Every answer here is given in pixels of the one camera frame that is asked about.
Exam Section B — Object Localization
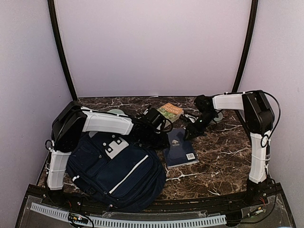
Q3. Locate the navy blue student backpack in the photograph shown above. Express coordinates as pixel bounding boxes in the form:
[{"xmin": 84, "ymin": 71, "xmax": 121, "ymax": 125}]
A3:
[{"xmin": 66, "ymin": 133, "xmax": 166, "ymax": 212}]

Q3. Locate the small circuit board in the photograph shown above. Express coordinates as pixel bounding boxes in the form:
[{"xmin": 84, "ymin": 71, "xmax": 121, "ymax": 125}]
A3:
[{"xmin": 68, "ymin": 213, "xmax": 89, "ymax": 225}]

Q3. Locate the dark blue hardcover book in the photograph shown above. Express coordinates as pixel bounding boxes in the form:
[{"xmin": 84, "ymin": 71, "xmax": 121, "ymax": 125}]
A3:
[{"xmin": 163, "ymin": 128, "xmax": 199, "ymax": 169}]

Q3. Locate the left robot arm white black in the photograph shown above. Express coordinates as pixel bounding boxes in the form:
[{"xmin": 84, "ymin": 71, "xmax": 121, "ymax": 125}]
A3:
[{"xmin": 46, "ymin": 102, "xmax": 173, "ymax": 207}]

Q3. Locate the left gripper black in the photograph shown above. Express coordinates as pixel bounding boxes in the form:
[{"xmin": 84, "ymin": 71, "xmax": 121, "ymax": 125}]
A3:
[{"xmin": 143, "ymin": 127, "xmax": 171, "ymax": 150}]

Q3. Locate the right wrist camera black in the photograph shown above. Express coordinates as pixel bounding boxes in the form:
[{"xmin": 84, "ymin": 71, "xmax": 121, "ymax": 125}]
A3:
[{"xmin": 194, "ymin": 95, "xmax": 214, "ymax": 113}]

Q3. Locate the right black frame post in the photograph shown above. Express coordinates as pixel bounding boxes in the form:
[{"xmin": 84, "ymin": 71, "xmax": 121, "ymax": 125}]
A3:
[{"xmin": 232, "ymin": 0, "xmax": 258, "ymax": 93}]

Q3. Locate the left black frame post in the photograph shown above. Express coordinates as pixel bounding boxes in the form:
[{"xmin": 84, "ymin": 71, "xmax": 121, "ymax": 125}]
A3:
[{"xmin": 47, "ymin": 0, "xmax": 78, "ymax": 101}]

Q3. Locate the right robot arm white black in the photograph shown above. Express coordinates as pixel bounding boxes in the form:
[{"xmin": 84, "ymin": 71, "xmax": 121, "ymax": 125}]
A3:
[{"xmin": 184, "ymin": 90, "xmax": 279, "ymax": 206}]

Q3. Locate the black frame post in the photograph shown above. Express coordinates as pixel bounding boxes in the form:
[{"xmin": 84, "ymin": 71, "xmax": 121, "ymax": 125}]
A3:
[
  {"xmin": 232, "ymin": 0, "xmax": 258, "ymax": 93},
  {"xmin": 47, "ymin": 0, "xmax": 78, "ymax": 101}
]

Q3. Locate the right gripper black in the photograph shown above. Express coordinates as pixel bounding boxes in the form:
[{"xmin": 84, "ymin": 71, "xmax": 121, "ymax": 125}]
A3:
[{"xmin": 183, "ymin": 112, "xmax": 217, "ymax": 142}]

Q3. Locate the orange green Treehouse paperback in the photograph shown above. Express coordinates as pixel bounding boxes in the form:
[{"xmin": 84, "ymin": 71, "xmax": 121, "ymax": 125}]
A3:
[{"xmin": 157, "ymin": 103, "xmax": 184, "ymax": 123}]

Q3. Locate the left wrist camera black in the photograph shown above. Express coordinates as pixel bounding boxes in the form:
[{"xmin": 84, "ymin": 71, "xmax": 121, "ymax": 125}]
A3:
[{"xmin": 144, "ymin": 108, "xmax": 166, "ymax": 127}]

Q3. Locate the grey slotted cable duct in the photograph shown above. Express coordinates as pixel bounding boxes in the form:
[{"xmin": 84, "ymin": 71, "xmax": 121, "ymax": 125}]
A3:
[{"xmin": 30, "ymin": 203, "xmax": 227, "ymax": 228}]

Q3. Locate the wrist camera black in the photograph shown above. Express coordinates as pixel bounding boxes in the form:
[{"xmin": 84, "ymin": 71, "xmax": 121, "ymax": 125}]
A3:
[
  {"xmin": 194, "ymin": 95, "xmax": 214, "ymax": 113},
  {"xmin": 144, "ymin": 108, "xmax": 166, "ymax": 127}
]

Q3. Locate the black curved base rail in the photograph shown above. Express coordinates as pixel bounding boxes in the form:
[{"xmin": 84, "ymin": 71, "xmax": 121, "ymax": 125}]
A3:
[{"xmin": 23, "ymin": 182, "xmax": 281, "ymax": 217}]

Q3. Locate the pale green bowl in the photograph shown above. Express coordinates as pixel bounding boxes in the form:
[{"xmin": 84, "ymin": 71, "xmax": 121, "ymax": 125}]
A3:
[{"xmin": 108, "ymin": 109, "xmax": 124, "ymax": 114}]

